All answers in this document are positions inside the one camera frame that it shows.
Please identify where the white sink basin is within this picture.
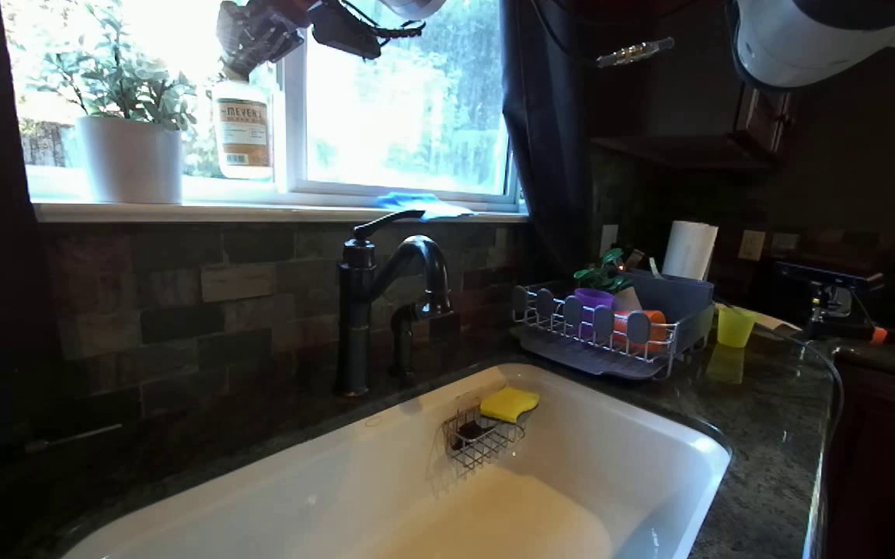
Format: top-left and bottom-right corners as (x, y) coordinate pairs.
(58, 357), (736, 559)

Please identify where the yellow sponge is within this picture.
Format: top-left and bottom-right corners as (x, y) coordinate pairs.
(475, 383), (544, 424)

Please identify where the orange tipped tool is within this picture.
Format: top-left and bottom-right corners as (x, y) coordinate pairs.
(851, 321), (893, 348)

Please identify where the beige wall outlet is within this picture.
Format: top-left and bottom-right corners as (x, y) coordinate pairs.
(736, 227), (770, 265)

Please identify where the potted plant in white pot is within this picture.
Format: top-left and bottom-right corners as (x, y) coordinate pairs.
(21, 2), (206, 208)

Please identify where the white paper towel roll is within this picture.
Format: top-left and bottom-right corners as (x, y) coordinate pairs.
(660, 218), (723, 285)

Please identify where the wire sponge holder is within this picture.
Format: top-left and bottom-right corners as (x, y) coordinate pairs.
(438, 408), (529, 471)

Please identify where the dark faucet side sprayer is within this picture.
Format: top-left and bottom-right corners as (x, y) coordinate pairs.
(393, 298), (464, 385)

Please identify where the stainless steel dish rack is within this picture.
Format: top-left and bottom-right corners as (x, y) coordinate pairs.
(507, 266), (718, 385)

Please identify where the purple plastic cup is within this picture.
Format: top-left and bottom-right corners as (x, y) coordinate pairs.
(570, 285), (619, 317)

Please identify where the black countertop appliance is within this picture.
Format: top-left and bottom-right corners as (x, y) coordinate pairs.
(770, 254), (890, 336)

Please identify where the white pump soap bottle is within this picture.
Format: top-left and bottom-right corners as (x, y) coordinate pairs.
(207, 60), (276, 184)

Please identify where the dark bronze faucet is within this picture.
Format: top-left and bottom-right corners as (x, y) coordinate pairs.
(334, 205), (459, 402)

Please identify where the dark wood wall cabinet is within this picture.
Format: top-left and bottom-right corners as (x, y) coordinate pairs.
(589, 0), (820, 173)

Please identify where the thin grey cable with plug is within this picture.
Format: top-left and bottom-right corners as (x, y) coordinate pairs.
(594, 35), (682, 75)

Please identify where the green plastic cup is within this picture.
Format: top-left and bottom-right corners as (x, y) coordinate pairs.
(713, 302), (760, 351)

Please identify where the dark wood base cabinet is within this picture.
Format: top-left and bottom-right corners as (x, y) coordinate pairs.
(827, 351), (895, 559)

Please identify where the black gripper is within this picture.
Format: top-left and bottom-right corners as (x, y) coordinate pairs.
(214, 0), (313, 85)

